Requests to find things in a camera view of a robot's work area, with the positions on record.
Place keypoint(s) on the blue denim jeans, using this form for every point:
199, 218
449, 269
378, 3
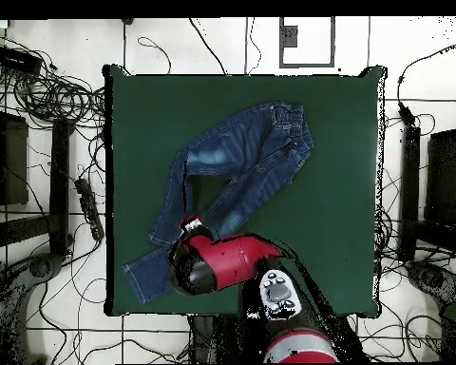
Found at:
250, 144

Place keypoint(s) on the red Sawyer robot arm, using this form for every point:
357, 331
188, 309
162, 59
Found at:
235, 258

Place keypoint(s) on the black power strip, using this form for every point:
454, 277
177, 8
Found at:
89, 207

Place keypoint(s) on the dark green table cloth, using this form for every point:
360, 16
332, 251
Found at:
326, 190

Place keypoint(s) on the black caster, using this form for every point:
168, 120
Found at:
127, 21

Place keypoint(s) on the long black bar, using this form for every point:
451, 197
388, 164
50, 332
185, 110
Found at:
410, 190

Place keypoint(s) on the black rectangular box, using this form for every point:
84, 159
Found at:
17, 61

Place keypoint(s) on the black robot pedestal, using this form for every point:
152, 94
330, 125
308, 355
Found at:
212, 338

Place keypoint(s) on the black frame stand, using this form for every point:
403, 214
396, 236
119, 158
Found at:
60, 182

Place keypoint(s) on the grey square floor frame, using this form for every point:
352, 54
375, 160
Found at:
307, 65

